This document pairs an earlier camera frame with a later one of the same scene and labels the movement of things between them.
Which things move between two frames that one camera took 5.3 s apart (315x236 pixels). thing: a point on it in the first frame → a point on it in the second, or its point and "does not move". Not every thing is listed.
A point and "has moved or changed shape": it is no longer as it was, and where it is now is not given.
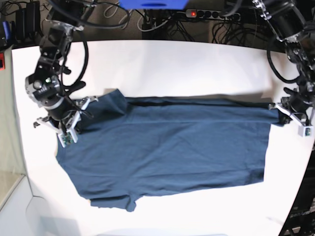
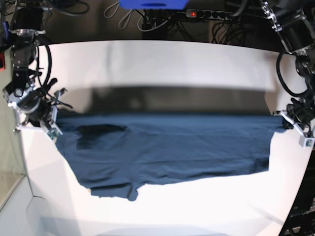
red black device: [2, 64] does not move
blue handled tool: [7, 29] does not move
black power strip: [207, 13] does not move
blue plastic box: [154, 5] does not move
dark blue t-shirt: [129, 147] has moved or changed shape
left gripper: [46, 87] → [31, 102]
